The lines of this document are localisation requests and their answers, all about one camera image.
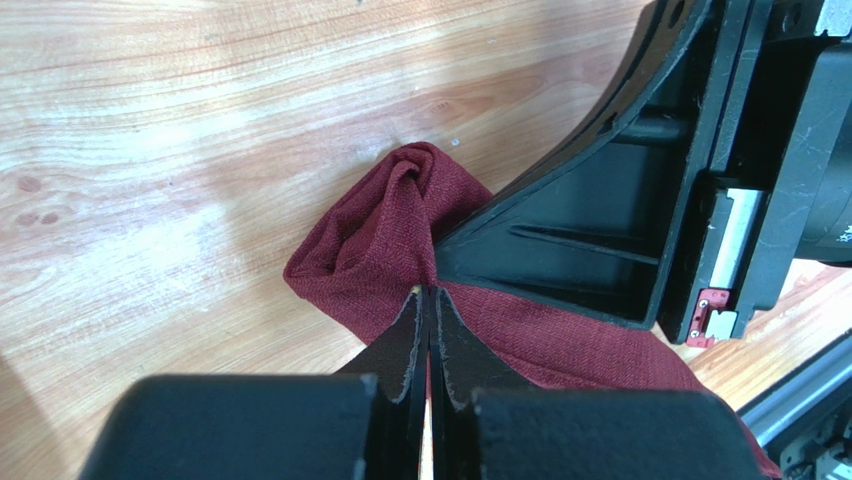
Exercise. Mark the aluminium frame rail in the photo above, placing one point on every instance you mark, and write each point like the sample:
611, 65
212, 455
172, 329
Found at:
803, 421

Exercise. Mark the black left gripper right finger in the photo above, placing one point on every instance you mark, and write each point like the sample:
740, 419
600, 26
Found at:
489, 422

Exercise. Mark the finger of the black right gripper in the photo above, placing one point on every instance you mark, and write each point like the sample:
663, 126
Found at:
585, 228

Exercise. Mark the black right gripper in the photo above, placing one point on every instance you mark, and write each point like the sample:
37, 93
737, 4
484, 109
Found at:
768, 173

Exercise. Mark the dark red cloth napkin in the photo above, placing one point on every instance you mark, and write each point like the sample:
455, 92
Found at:
361, 260

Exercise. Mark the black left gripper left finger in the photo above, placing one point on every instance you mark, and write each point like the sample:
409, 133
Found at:
364, 421

